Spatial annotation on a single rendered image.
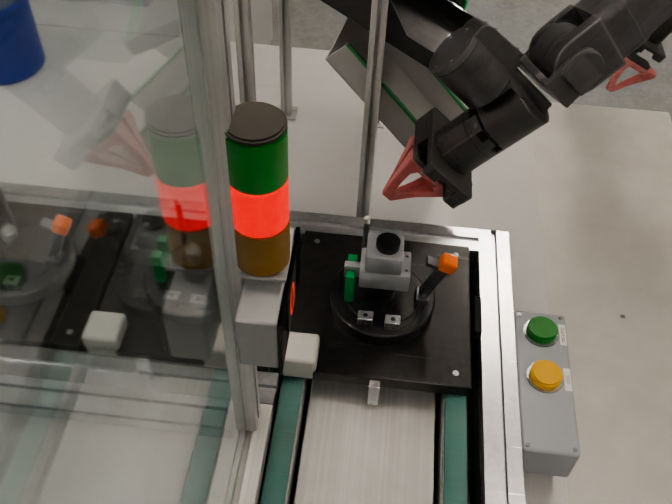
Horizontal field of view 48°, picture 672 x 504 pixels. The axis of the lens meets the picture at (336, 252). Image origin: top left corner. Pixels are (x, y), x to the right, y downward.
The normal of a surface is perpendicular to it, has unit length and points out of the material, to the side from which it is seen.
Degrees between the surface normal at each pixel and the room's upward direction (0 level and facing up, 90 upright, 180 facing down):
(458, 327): 0
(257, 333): 90
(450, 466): 0
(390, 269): 90
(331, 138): 0
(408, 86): 45
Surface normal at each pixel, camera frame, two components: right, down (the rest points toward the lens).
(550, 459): -0.11, 0.74
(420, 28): 0.44, -0.51
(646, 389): 0.04, -0.66
